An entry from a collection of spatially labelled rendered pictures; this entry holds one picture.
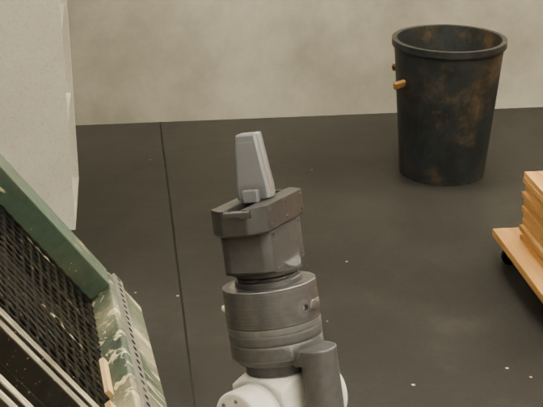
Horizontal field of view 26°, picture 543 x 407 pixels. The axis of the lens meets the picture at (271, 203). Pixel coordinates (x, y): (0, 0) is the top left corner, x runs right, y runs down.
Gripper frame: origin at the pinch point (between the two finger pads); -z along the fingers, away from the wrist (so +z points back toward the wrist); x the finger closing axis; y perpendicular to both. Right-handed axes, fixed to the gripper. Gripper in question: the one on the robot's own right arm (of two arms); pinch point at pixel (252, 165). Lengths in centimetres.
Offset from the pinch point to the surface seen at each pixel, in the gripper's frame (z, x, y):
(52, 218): 19, -102, 89
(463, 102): 30, -421, 74
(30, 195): 13, -99, 91
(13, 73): -10, -302, 226
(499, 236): 78, -351, 50
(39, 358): 29, -36, 52
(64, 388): 33, -37, 49
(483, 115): 38, -431, 68
